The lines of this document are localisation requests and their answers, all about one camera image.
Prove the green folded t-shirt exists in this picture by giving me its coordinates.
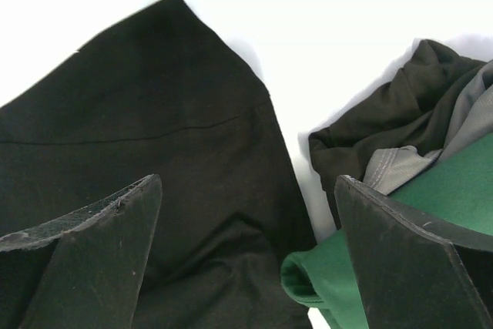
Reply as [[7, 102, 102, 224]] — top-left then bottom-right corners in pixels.
[[281, 135, 492, 328]]

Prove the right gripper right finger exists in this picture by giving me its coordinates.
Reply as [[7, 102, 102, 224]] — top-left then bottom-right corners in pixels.
[[334, 176, 492, 328]]

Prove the grey folded garment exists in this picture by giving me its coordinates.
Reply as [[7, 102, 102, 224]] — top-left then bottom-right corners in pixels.
[[363, 62, 492, 195]]

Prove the dark folded garment under green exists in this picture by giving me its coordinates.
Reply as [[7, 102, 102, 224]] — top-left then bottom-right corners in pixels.
[[308, 39, 486, 229]]

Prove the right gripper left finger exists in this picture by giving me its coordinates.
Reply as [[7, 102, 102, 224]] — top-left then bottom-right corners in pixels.
[[1, 174, 163, 328]]

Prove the plain black t-shirt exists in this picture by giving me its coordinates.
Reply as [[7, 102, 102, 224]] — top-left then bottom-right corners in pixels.
[[1, 0, 315, 328]]

